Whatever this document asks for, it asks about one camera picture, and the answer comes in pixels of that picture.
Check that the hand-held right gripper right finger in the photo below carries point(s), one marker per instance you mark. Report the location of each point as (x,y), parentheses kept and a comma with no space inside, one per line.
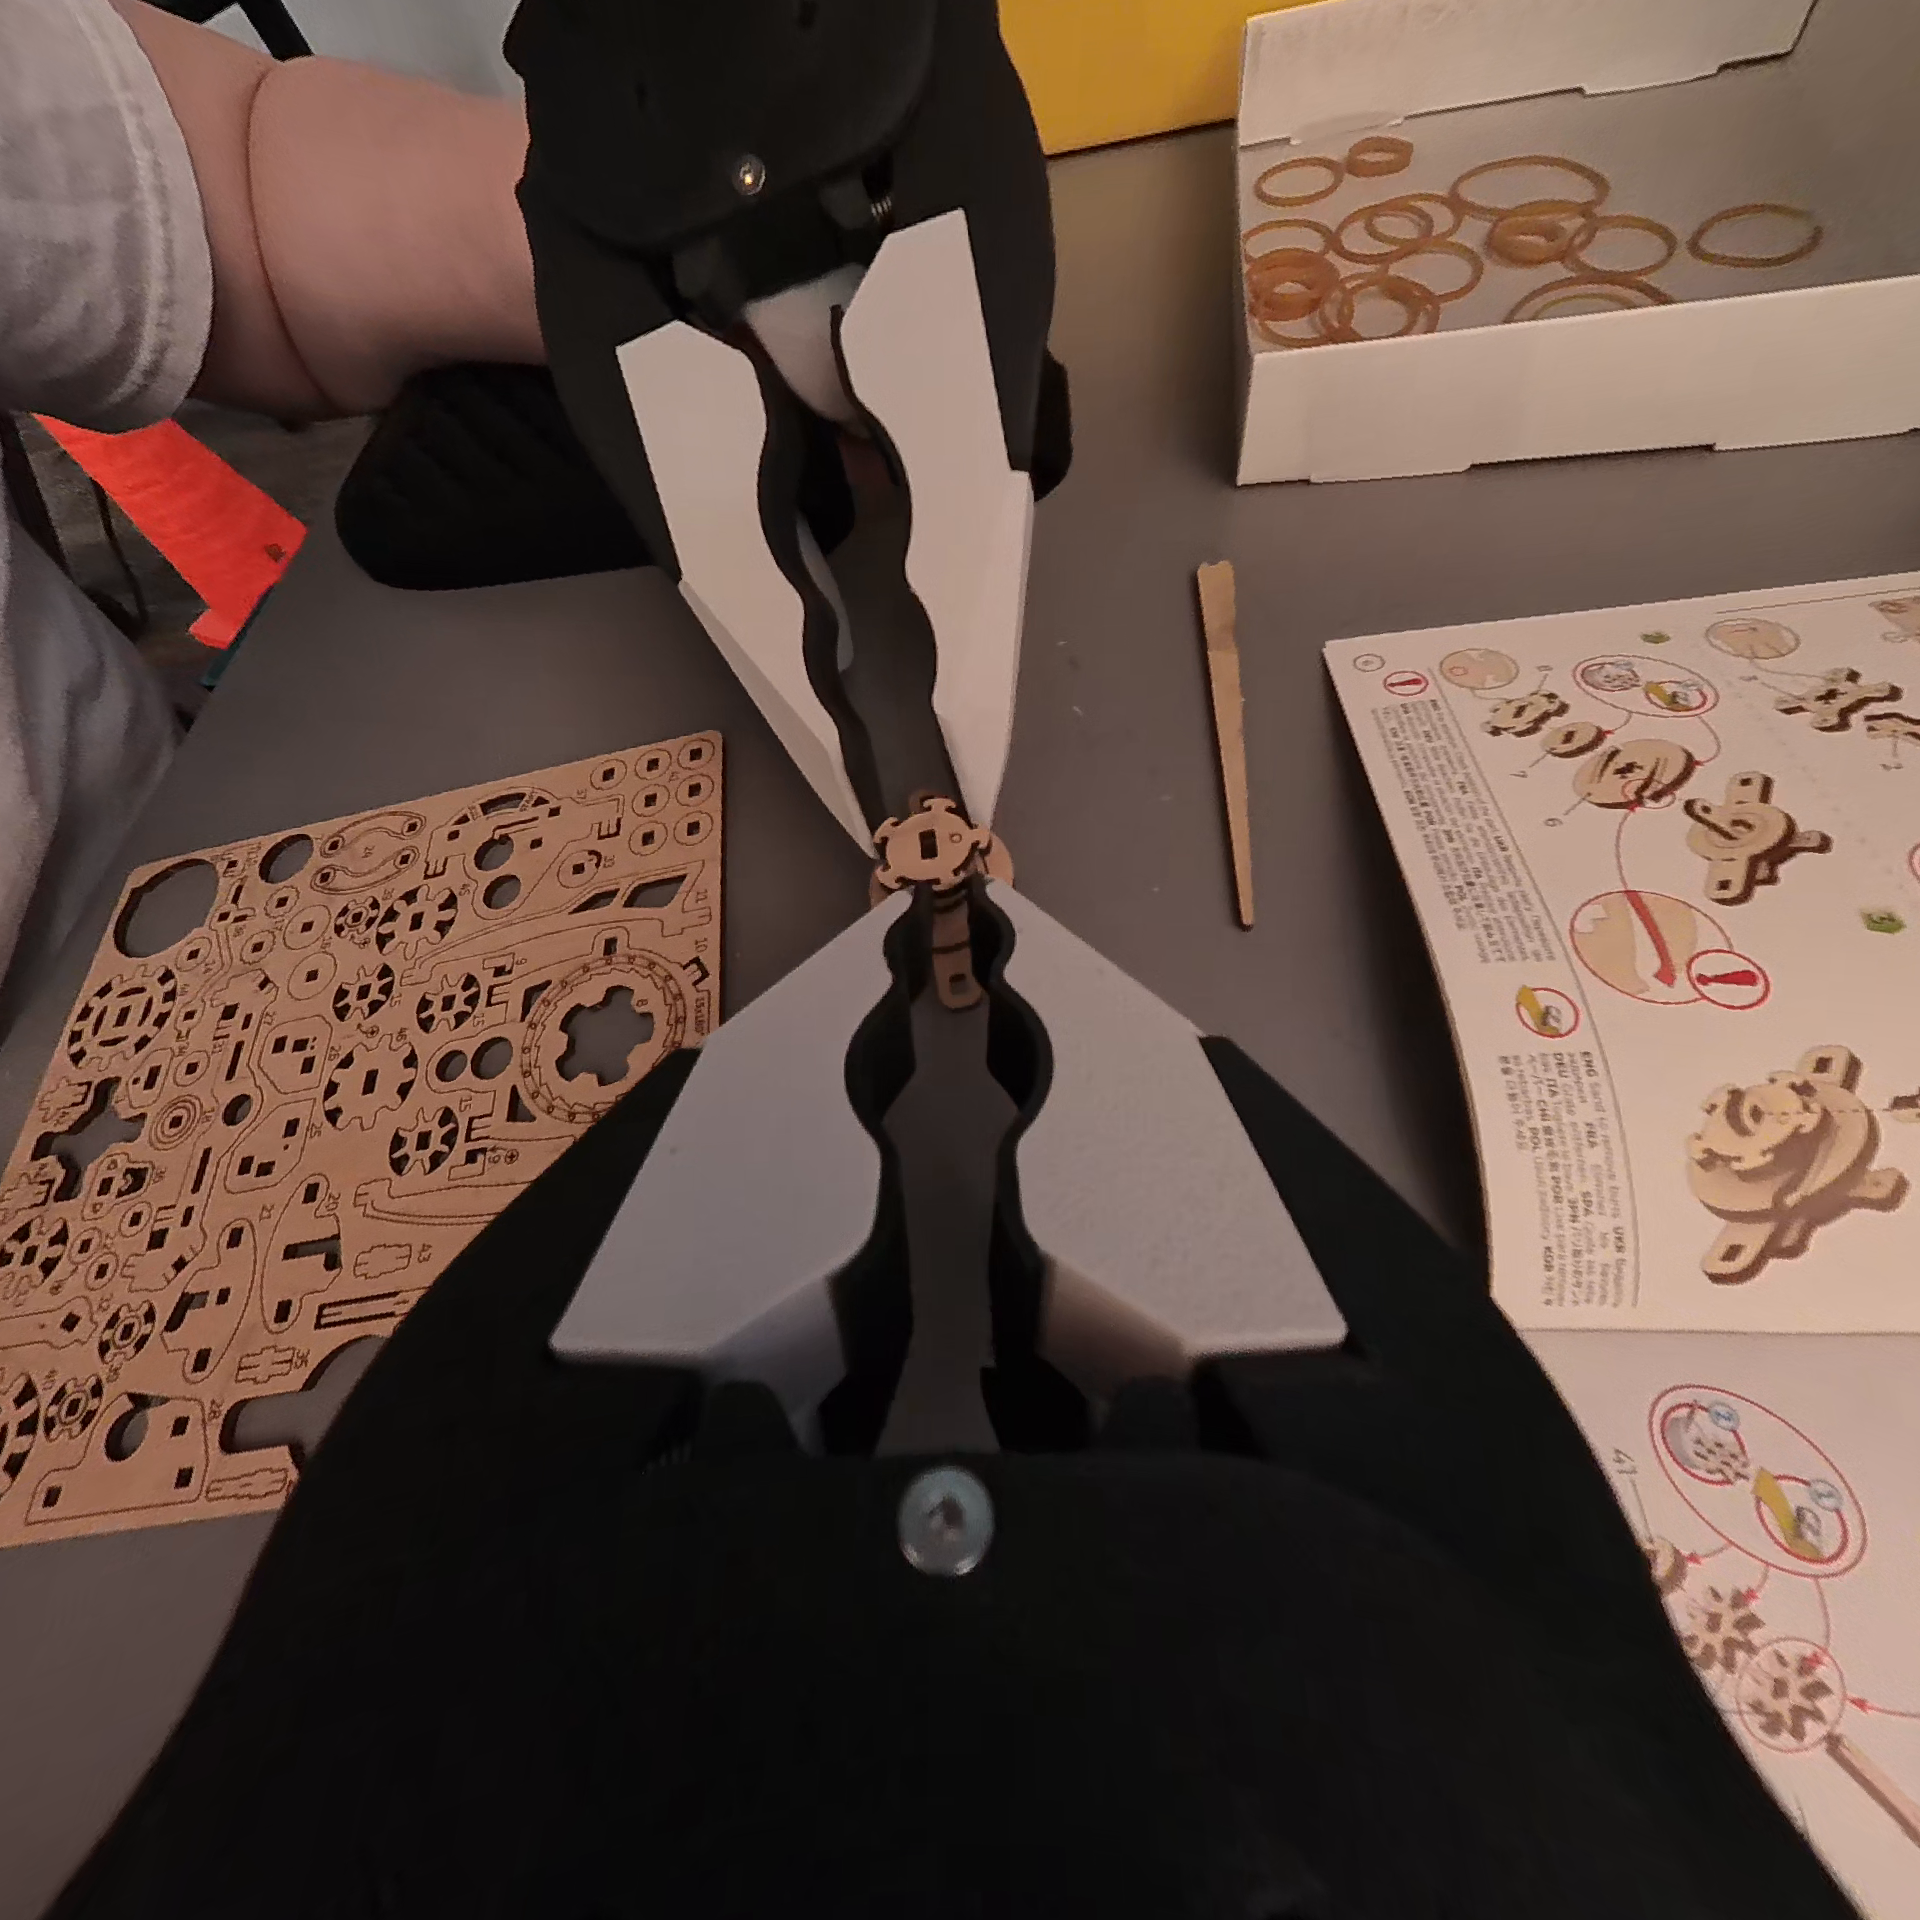
(1154,1185)

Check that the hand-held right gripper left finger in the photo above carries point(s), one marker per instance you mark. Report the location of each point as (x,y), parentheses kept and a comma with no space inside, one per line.
(704,1185)

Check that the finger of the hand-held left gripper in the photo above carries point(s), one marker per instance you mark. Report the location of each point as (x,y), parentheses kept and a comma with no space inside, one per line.
(961,452)
(704,481)

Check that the wooden model hub assembly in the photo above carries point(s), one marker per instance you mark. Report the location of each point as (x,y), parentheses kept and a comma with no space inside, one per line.
(953,960)

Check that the small wooden gear wheel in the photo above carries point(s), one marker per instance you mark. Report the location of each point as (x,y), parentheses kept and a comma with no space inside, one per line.
(918,859)

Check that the person's left forearm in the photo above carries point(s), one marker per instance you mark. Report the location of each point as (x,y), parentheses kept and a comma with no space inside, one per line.
(346,224)

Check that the laser-cut wooden parts sheet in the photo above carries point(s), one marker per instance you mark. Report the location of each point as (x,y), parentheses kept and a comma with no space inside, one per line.
(225,1051)

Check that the black textured pad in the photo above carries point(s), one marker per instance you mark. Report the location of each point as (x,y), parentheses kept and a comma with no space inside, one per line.
(480,481)

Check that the yellow plastic bin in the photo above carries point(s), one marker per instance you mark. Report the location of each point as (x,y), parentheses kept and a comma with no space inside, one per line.
(1109,77)

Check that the pile of rubber bands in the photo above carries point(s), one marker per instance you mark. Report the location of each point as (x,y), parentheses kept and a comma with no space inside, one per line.
(1292,289)

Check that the thin wooden stick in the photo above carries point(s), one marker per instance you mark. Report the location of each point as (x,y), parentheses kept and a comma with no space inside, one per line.
(1228,735)

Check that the printed instruction sheet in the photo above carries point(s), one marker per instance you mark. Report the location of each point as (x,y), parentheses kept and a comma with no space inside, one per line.
(1785,1440)
(1652,1051)

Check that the orange sheet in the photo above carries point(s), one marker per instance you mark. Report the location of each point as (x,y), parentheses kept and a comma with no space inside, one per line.
(181,511)

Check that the white cardboard box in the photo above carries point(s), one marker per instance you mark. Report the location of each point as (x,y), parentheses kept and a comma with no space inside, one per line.
(1501,399)

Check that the person's light shirt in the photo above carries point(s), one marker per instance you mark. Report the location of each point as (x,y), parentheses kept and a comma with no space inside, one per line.
(77,196)

